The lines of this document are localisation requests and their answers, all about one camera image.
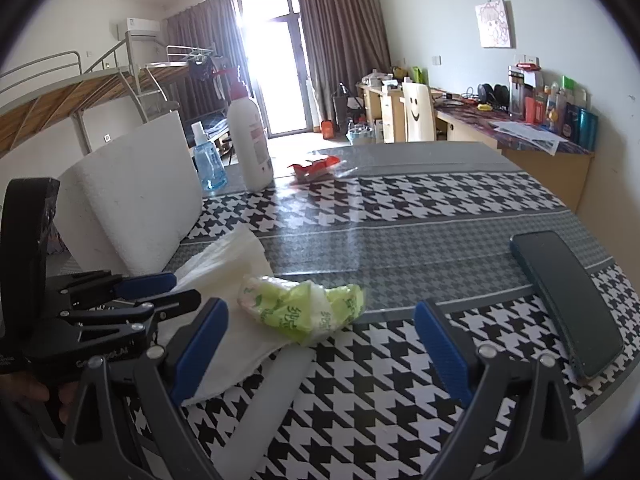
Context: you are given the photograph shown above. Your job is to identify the person's left hand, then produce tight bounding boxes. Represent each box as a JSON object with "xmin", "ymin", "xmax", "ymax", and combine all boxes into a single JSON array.
[{"xmin": 10, "ymin": 379, "xmax": 77, "ymax": 425}]

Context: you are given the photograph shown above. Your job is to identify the wooden smiley chair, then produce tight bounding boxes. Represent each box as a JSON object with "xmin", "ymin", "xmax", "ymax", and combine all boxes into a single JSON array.
[{"xmin": 402, "ymin": 81, "xmax": 437, "ymax": 143}]

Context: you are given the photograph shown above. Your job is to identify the black smartphone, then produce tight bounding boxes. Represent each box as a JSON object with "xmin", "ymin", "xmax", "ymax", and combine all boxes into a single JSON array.
[{"xmin": 510, "ymin": 230, "xmax": 626, "ymax": 381}]

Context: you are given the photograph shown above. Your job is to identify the white paper sheets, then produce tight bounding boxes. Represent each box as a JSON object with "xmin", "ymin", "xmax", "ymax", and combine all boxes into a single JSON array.
[{"xmin": 487, "ymin": 119, "xmax": 563, "ymax": 153}]

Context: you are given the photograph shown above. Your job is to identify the metal bunk bed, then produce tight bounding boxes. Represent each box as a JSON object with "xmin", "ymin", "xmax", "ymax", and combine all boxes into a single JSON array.
[
  {"xmin": 145, "ymin": 45, "xmax": 236, "ymax": 126},
  {"xmin": 0, "ymin": 50, "xmax": 173, "ymax": 161}
]

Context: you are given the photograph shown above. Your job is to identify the brown curtain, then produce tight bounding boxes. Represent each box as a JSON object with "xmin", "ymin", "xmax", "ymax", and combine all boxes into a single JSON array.
[
  {"xmin": 295, "ymin": 0, "xmax": 393, "ymax": 133},
  {"xmin": 166, "ymin": 0, "xmax": 241, "ymax": 131}
]

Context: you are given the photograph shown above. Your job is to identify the white air conditioner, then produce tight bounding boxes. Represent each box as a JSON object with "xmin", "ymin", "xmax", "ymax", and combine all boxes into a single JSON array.
[{"xmin": 116, "ymin": 17, "xmax": 162, "ymax": 41}]

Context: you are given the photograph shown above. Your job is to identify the row of toiletry bottles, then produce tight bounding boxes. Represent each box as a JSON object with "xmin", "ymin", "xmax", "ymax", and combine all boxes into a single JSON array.
[{"xmin": 507, "ymin": 64, "xmax": 599, "ymax": 151}]

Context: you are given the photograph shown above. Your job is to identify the blue sanitizer bottle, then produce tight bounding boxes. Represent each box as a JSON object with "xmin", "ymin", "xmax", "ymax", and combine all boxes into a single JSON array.
[{"xmin": 191, "ymin": 121, "xmax": 228, "ymax": 191}]

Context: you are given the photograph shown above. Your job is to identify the hanging dark clothes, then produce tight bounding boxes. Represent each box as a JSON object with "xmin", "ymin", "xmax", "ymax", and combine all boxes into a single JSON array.
[{"xmin": 187, "ymin": 55, "xmax": 241, "ymax": 106}]

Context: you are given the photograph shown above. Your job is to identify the white lotion pump bottle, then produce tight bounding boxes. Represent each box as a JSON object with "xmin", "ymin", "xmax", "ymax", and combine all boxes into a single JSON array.
[{"xmin": 227, "ymin": 66, "xmax": 275, "ymax": 193}]

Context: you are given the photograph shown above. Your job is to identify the red snack wrapper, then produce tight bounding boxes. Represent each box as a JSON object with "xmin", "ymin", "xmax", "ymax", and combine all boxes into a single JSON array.
[{"xmin": 287, "ymin": 156, "xmax": 341, "ymax": 181}]

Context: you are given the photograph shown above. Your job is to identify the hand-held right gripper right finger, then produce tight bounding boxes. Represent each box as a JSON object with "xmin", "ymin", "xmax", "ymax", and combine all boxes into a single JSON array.
[{"xmin": 414, "ymin": 299, "xmax": 586, "ymax": 480}]

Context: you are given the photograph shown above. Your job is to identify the glass balcony door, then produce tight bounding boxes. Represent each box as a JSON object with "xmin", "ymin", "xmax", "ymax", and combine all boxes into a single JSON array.
[{"xmin": 232, "ymin": 0, "xmax": 313, "ymax": 136}]

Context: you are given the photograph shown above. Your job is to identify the houndstooth tablecloth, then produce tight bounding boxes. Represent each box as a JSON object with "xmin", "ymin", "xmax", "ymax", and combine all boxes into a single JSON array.
[{"xmin": 115, "ymin": 142, "xmax": 640, "ymax": 480}]

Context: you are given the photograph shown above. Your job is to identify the white foam box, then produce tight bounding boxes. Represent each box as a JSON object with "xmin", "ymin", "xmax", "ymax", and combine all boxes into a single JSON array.
[{"xmin": 52, "ymin": 110, "xmax": 203, "ymax": 276}]

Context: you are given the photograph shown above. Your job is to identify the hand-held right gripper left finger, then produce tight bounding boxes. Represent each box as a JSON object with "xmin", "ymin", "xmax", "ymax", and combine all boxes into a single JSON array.
[{"xmin": 60, "ymin": 297, "xmax": 231, "ymax": 480}]

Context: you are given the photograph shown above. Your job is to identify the black speakers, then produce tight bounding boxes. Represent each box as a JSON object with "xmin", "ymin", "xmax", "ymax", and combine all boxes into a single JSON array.
[{"xmin": 475, "ymin": 82, "xmax": 511, "ymax": 107}]

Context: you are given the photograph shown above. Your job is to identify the cluttered wooden desk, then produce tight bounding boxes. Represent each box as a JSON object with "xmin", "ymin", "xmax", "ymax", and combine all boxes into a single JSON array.
[{"xmin": 357, "ymin": 82, "xmax": 406, "ymax": 143}]

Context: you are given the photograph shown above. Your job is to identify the green tissue packet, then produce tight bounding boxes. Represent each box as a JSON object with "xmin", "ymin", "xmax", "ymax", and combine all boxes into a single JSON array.
[{"xmin": 236, "ymin": 274, "xmax": 366, "ymax": 346}]

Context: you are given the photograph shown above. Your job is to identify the blue patterned blanket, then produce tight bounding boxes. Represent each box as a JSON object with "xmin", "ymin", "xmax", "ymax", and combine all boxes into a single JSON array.
[{"xmin": 49, "ymin": 220, "xmax": 69, "ymax": 257}]

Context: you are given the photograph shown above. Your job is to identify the wall poster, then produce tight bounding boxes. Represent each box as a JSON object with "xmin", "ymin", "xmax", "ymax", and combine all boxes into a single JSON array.
[{"xmin": 475, "ymin": 0, "xmax": 515, "ymax": 50}]

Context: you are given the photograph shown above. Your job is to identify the wooden desk with patterned cover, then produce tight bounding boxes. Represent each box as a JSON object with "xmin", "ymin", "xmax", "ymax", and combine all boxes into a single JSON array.
[{"xmin": 435, "ymin": 102, "xmax": 596, "ymax": 213}]

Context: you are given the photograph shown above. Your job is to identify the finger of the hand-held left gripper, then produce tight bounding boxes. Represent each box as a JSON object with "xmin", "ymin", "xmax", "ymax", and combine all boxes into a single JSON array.
[
  {"xmin": 55, "ymin": 270, "xmax": 178, "ymax": 301},
  {"xmin": 60, "ymin": 288, "xmax": 203, "ymax": 333}
]

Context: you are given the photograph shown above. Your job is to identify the white plastic bag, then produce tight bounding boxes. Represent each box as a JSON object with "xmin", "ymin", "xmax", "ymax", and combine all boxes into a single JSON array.
[{"xmin": 150, "ymin": 222, "xmax": 296, "ymax": 408}]

